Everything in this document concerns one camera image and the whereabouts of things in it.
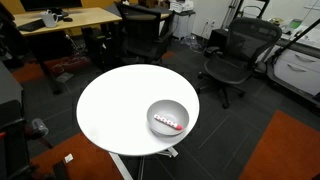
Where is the white table base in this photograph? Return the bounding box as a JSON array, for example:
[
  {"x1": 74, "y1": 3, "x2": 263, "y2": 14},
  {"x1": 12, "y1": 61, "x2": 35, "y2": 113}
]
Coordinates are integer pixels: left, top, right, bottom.
[{"x1": 109, "y1": 147, "x2": 178, "y2": 180}]

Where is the white pitcher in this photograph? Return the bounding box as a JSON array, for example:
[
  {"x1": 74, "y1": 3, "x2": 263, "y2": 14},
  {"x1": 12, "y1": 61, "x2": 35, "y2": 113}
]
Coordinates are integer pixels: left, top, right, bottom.
[{"x1": 40, "y1": 10, "x2": 58, "y2": 28}]

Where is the black mesh office chair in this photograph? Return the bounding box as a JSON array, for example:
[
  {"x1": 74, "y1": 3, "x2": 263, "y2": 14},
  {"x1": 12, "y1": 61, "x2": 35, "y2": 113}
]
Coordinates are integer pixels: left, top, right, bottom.
[{"x1": 198, "y1": 17, "x2": 282, "y2": 109}]

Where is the red and white marker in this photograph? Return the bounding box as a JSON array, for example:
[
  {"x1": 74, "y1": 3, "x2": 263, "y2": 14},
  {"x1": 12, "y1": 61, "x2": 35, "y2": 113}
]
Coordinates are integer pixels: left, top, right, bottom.
[{"x1": 153, "y1": 114, "x2": 183, "y2": 131}]

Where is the wooden top desk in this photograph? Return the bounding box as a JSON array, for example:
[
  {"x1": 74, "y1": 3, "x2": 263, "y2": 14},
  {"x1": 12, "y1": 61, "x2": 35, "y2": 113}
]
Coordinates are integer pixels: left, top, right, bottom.
[{"x1": 13, "y1": 7, "x2": 123, "y2": 95}]

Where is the grey round bowl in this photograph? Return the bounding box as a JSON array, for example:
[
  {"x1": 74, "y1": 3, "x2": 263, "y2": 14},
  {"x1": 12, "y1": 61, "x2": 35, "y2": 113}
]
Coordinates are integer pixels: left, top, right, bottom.
[{"x1": 147, "y1": 100, "x2": 189, "y2": 136}]

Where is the black office chair at desk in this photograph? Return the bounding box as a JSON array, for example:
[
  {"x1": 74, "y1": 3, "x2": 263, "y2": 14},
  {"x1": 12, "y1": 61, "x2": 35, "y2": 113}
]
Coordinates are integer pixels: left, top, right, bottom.
[{"x1": 115, "y1": 2, "x2": 173, "y2": 64}]

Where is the black computer monitor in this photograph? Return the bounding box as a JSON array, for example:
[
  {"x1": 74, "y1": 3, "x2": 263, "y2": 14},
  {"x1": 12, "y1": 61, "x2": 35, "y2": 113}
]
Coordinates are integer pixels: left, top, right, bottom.
[{"x1": 20, "y1": 0, "x2": 82, "y2": 11}]

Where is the black keyboard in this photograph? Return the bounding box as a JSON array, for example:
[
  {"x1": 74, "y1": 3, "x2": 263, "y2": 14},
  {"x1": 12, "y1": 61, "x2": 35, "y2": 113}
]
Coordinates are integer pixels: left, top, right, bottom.
[{"x1": 18, "y1": 19, "x2": 45, "y2": 32}]

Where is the white drawer cabinet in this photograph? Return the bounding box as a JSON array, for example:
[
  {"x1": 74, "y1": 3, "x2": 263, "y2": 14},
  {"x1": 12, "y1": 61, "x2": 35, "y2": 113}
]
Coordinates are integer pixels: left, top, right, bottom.
[{"x1": 274, "y1": 50, "x2": 320, "y2": 96}]

